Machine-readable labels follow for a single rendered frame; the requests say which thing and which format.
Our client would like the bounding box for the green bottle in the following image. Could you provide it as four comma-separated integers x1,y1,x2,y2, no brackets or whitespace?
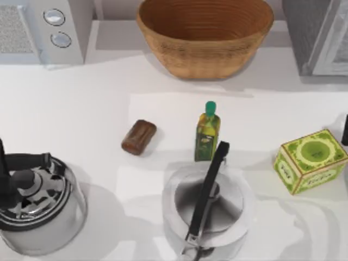
194,101,221,162

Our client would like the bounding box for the woven wooden basket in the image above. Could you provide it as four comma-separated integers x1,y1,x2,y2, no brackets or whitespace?
135,0,275,80

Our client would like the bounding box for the green and cream box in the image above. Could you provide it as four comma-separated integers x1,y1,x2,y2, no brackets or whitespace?
274,128,348,196

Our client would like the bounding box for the microwave knob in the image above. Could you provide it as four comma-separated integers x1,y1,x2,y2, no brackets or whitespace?
43,8,66,27
50,31,73,49

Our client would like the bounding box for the silver kettle with patterned lid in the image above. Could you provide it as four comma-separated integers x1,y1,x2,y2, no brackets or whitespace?
0,152,88,257

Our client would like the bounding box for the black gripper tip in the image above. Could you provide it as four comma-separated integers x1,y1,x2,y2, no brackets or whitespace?
0,138,12,196
340,114,348,147

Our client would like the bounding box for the pale microwave oven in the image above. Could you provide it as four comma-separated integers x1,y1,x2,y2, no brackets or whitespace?
0,0,95,67

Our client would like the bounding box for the silver kettle with black handle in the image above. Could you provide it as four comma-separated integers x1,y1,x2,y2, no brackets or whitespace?
161,140,254,258

